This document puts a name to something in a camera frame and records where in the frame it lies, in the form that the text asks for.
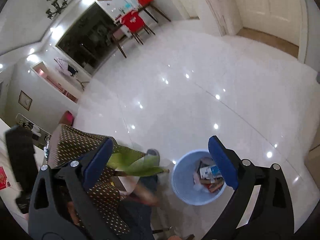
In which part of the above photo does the blue white carton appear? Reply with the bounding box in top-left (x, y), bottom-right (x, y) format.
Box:
top-left (200, 165), bottom-right (222, 180)

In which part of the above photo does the newspaper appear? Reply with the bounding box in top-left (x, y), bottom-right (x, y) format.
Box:
top-left (193, 172), bottom-right (203, 191)

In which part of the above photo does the green plastic wrapper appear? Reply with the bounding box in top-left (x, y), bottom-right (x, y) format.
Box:
top-left (106, 146), bottom-right (164, 171)

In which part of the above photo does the light blue trash bucket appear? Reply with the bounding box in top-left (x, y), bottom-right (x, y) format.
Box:
top-left (171, 149), bottom-right (226, 206)

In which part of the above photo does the person thumb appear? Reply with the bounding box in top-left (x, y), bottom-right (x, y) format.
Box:
top-left (168, 235), bottom-right (183, 240)

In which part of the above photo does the white shoe rack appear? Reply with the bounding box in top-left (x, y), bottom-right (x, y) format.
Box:
top-left (15, 113), bottom-right (52, 150)

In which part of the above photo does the brown polka dot tablecloth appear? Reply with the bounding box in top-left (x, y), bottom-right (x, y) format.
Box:
top-left (47, 124), bottom-right (147, 235)

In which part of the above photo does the red brown bench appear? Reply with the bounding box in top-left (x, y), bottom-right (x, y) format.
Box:
top-left (59, 111), bottom-right (74, 127)

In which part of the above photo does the coat rack with clothes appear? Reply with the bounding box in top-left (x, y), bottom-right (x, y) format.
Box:
top-left (54, 58), bottom-right (78, 77)

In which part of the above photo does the blue jeans leg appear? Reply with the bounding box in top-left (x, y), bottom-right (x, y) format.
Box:
top-left (120, 174), bottom-right (161, 240)

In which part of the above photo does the grey slipper foot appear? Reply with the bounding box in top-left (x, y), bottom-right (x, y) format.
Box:
top-left (146, 149), bottom-right (160, 163)

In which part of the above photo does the black chandelier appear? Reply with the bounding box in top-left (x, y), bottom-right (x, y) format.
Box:
top-left (46, 0), bottom-right (68, 20)

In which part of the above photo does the wooden dining table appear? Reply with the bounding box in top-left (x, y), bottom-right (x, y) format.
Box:
top-left (110, 2), bottom-right (171, 58)

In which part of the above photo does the chair with red cover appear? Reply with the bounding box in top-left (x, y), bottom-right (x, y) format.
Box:
top-left (120, 10), bottom-right (156, 45)

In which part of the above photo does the cream panel door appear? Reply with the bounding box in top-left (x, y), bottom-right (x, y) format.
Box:
top-left (236, 0), bottom-right (302, 46)

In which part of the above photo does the pink door curtain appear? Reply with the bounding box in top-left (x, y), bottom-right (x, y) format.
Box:
top-left (205, 0), bottom-right (243, 36)

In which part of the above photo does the framed picture left wall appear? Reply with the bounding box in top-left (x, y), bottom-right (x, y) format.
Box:
top-left (18, 91), bottom-right (33, 111)

